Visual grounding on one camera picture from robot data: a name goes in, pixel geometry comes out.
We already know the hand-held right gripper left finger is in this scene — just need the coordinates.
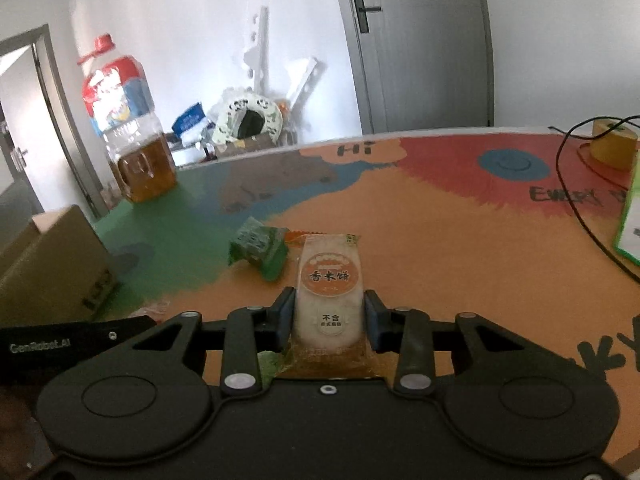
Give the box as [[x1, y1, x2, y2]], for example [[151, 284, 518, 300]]
[[132, 286, 297, 398]]

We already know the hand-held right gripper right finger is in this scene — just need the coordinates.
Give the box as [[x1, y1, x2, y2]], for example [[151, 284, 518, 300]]
[[364, 289, 543, 396]]

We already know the white orange rice cracker packet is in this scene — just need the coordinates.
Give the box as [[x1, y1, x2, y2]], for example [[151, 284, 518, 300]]
[[277, 232, 381, 378]]

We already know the green snack packet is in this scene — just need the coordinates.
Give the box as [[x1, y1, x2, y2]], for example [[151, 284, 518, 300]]
[[227, 216, 290, 281]]

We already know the colourful printed table mat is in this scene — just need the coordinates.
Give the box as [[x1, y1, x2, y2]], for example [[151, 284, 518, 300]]
[[95, 126, 640, 461]]

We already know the pale pink snack packet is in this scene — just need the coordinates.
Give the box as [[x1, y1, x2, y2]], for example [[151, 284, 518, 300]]
[[130, 300, 171, 323]]

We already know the worn brown cardboard box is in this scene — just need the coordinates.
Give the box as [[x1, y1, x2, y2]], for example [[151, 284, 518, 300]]
[[212, 132, 278, 158]]

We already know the blue plastic bag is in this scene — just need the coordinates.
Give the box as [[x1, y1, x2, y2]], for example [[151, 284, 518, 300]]
[[171, 102, 208, 136]]

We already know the white slotted rack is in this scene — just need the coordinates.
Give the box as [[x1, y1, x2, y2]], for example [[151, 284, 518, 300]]
[[285, 57, 326, 111]]

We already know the large red-capped drink bottle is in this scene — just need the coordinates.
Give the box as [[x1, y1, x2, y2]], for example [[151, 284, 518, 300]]
[[77, 34, 178, 204]]

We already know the white rack with round holes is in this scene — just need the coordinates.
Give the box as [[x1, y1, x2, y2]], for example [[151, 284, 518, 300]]
[[242, 5, 273, 96]]

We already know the grey door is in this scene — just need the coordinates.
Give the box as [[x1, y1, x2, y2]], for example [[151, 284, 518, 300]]
[[330, 0, 496, 136]]

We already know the green and white packet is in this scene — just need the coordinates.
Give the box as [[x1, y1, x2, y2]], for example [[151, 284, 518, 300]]
[[612, 160, 640, 266]]

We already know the yellow tape roll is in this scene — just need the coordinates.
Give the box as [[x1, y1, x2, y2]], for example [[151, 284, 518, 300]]
[[579, 119, 640, 171]]

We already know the white panda-print seat ring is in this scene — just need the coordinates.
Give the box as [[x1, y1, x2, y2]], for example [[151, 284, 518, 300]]
[[215, 90, 285, 148]]

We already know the grey doorway frame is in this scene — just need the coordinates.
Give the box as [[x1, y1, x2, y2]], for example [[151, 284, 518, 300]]
[[0, 24, 108, 221]]

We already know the black cable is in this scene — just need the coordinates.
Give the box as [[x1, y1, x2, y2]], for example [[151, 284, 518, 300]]
[[547, 115, 640, 281]]

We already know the black door handle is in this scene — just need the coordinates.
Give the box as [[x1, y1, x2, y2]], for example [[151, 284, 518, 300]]
[[353, 0, 383, 33]]

